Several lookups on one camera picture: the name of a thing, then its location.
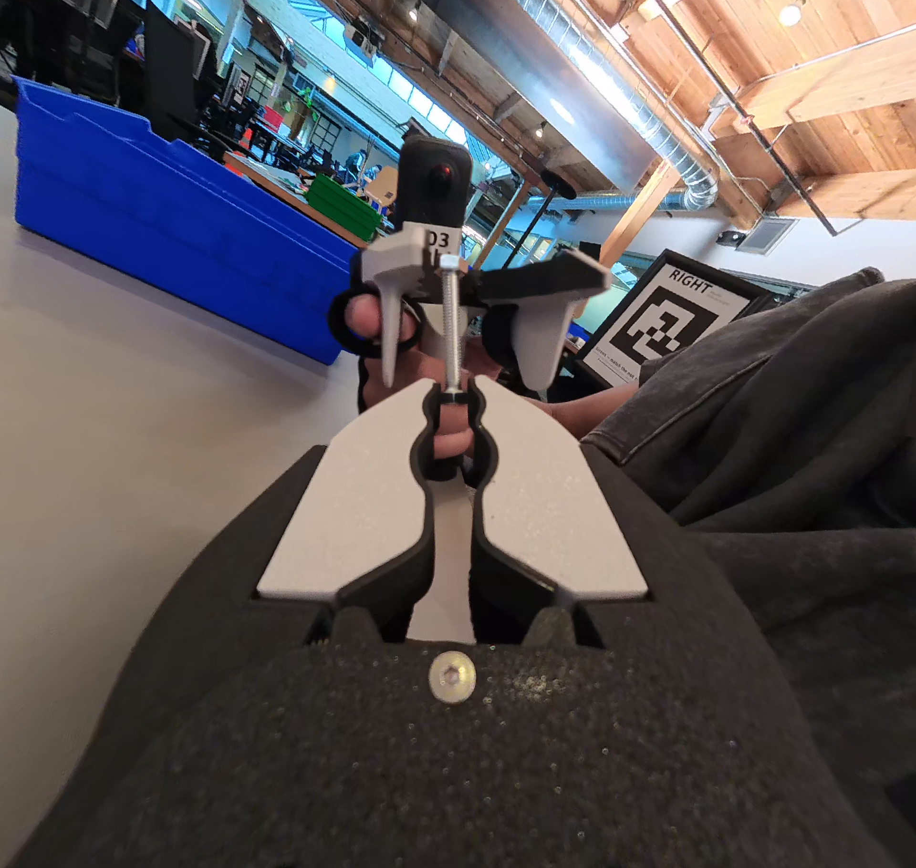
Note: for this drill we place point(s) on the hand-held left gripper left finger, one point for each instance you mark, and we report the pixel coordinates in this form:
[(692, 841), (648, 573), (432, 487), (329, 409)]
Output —
[(343, 510)]

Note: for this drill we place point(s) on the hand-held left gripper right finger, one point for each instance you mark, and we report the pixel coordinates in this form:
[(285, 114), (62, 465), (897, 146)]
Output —
[(558, 517)]

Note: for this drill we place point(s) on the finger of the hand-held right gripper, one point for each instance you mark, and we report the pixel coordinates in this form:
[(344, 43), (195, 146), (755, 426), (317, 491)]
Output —
[(544, 324), (390, 260)]

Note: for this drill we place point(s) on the small silver hex nut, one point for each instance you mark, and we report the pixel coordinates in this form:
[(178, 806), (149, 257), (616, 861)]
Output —
[(449, 263)]

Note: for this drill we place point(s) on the thin long silver bolt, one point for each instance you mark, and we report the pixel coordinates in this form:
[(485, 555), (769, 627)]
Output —
[(452, 331)]

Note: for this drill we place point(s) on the blue plastic bin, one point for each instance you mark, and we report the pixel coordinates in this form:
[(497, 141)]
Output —
[(179, 238)]

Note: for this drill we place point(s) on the person's right forearm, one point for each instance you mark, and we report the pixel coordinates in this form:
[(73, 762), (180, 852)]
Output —
[(587, 414)]

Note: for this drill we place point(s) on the person's right hand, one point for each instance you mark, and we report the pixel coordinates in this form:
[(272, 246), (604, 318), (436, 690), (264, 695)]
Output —
[(422, 374)]

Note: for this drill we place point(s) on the green plastic crate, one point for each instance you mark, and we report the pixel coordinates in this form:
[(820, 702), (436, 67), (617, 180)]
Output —
[(343, 206)]

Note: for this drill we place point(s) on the black floor lamp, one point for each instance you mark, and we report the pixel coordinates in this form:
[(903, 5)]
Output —
[(551, 185)]

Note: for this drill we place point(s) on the framed marker poster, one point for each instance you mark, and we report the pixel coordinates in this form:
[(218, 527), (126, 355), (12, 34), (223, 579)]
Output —
[(673, 324)]

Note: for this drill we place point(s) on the wooden background table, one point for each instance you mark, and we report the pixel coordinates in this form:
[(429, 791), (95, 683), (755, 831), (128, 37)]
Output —
[(279, 185)]

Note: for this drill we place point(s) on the white wall vent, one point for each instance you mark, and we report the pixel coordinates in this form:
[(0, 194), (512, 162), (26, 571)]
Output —
[(767, 236)]

